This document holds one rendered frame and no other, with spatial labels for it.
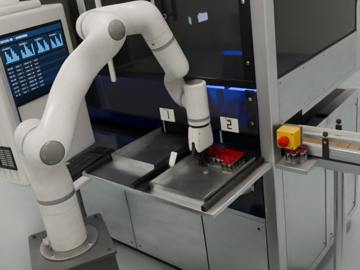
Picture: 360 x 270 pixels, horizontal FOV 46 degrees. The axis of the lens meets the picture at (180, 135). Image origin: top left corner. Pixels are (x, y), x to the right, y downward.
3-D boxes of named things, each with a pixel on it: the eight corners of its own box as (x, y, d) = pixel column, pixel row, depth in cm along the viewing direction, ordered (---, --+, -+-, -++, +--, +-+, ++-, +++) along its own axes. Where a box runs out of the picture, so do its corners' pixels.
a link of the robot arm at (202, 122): (197, 110, 164) (197, 117, 165) (182, 118, 158) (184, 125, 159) (214, 112, 159) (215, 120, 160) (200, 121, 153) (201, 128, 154)
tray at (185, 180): (203, 152, 185) (202, 145, 184) (255, 164, 169) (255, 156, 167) (150, 189, 162) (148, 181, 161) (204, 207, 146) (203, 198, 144)
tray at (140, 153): (162, 132, 214) (161, 125, 213) (203, 140, 198) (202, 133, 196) (112, 160, 191) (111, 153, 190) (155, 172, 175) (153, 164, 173)
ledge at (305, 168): (291, 154, 177) (291, 149, 176) (322, 159, 169) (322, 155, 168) (276, 168, 167) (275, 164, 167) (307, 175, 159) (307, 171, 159)
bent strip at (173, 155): (174, 163, 179) (172, 151, 177) (179, 165, 178) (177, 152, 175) (151, 178, 170) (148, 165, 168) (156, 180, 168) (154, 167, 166)
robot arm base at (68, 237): (43, 270, 130) (26, 219, 123) (38, 237, 146) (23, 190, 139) (104, 248, 135) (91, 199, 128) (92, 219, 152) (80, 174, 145)
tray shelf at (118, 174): (155, 134, 218) (155, 130, 217) (280, 159, 174) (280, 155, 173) (82, 175, 185) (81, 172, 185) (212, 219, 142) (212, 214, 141)
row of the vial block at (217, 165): (201, 161, 178) (199, 151, 176) (237, 170, 166) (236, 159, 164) (197, 163, 176) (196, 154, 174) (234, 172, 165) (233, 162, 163)
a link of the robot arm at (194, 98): (181, 115, 160) (196, 121, 153) (176, 82, 155) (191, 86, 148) (199, 109, 164) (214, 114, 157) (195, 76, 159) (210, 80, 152)
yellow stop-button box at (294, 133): (285, 140, 167) (284, 122, 165) (302, 142, 163) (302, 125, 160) (276, 147, 162) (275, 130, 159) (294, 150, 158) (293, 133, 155)
